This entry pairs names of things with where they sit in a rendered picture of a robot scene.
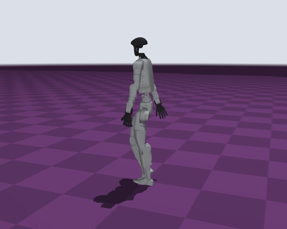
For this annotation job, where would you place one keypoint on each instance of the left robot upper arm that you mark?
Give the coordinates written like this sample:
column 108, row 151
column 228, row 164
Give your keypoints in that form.
column 137, row 69

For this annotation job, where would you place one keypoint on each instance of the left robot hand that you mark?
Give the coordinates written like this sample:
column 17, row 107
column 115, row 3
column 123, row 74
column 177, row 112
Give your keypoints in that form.
column 127, row 119

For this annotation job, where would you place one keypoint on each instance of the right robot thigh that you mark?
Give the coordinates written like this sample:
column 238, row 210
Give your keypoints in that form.
column 132, row 138

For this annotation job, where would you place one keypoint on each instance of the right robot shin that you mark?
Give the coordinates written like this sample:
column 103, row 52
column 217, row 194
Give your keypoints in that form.
column 136, row 153

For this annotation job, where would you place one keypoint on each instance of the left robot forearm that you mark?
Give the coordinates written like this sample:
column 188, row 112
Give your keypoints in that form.
column 132, row 97

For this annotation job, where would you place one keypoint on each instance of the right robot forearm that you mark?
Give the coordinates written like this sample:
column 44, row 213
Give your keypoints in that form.
column 155, row 95

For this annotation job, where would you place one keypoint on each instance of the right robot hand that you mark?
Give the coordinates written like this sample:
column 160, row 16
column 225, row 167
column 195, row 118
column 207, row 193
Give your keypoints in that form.
column 160, row 109

